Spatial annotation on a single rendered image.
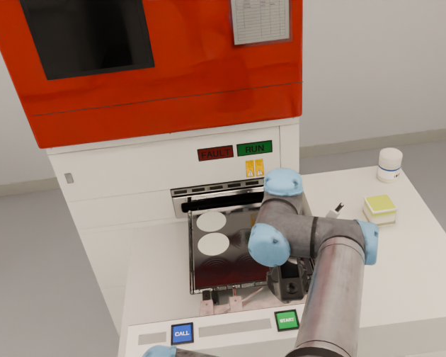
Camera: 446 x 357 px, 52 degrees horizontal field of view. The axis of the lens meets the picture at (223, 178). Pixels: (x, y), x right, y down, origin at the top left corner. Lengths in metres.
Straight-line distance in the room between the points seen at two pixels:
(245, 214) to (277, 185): 0.70
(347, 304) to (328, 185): 0.96
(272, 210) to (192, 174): 0.75
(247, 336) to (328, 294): 0.55
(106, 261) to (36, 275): 1.13
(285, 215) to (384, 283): 0.52
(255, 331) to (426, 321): 0.41
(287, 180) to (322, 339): 0.38
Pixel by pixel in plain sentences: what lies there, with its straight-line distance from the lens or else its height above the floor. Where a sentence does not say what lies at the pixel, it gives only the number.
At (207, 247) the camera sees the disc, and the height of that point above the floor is 0.90.
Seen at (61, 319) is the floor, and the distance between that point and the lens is 2.64.
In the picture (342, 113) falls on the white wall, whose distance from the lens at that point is 3.30.
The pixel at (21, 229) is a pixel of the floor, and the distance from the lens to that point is 3.31.
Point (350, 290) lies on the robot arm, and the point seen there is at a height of 1.41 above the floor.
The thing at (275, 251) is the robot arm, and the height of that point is 1.35.
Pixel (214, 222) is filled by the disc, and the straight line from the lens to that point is 1.54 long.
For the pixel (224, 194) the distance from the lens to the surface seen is 1.60.
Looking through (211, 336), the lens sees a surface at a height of 0.96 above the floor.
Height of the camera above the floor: 1.92
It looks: 36 degrees down
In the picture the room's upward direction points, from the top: 7 degrees counter-clockwise
